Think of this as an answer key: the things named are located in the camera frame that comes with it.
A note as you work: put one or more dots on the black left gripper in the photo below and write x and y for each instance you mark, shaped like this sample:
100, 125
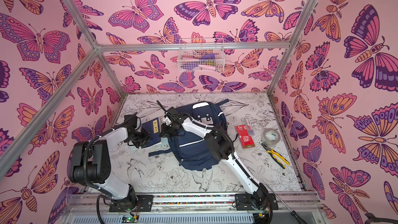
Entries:
147, 135

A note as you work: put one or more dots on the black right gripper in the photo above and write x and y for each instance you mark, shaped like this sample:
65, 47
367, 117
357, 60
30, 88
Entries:
168, 129

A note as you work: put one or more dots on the navy blue student backpack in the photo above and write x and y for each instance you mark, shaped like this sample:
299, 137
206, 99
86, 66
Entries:
197, 146

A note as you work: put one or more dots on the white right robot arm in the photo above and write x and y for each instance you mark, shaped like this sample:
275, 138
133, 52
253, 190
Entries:
258, 197

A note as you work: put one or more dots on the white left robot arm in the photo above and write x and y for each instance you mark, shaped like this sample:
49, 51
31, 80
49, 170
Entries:
91, 166

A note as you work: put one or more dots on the red paper pack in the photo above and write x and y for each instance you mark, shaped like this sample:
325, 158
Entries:
245, 138

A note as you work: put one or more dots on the clear plastic stationery case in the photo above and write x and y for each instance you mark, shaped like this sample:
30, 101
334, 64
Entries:
249, 128

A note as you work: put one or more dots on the green circuit board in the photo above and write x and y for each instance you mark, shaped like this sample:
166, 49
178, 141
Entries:
130, 219

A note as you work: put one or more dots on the clear packing tape roll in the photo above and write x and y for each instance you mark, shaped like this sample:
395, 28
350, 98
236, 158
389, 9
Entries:
270, 137

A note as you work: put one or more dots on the white wire basket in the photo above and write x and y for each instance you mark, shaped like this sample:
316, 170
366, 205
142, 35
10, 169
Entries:
201, 54

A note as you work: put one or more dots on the yellow handled pliers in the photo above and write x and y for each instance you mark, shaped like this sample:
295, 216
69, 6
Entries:
278, 158

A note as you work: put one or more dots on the black handled screwdriver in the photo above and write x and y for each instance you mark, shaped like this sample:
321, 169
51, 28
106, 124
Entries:
299, 219

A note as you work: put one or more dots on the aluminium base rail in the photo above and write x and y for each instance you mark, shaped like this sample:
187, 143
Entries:
195, 208

